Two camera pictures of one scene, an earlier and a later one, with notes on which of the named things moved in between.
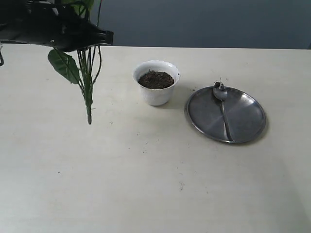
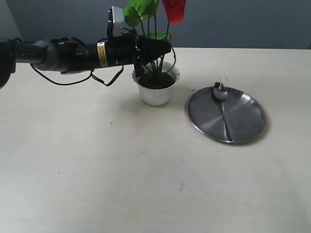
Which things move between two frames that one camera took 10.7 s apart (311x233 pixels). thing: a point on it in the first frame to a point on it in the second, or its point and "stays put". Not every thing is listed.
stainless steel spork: [220, 92] stays put
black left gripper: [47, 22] to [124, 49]
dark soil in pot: [154, 79] stays put
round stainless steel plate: [245, 116] stays put
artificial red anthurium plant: [88, 60] to [151, 18]
